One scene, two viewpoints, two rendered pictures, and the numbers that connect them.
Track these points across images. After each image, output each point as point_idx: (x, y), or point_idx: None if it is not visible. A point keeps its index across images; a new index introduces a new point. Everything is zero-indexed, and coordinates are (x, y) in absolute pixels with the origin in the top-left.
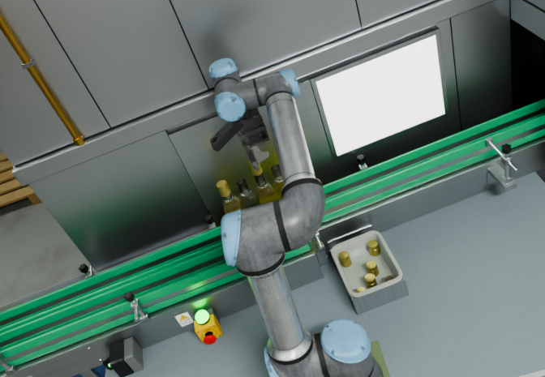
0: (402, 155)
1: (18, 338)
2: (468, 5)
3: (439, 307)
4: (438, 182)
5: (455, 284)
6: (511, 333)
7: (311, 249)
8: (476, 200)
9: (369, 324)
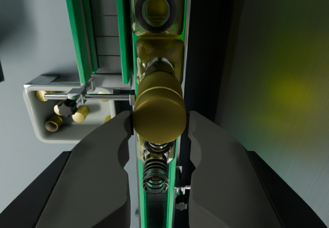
0: (169, 224)
1: None
2: None
3: (34, 140)
4: (139, 211)
5: (55, 158)
6: (0, 169)
7: (97, 71)
8: (137, 200)
9: (25, 81)
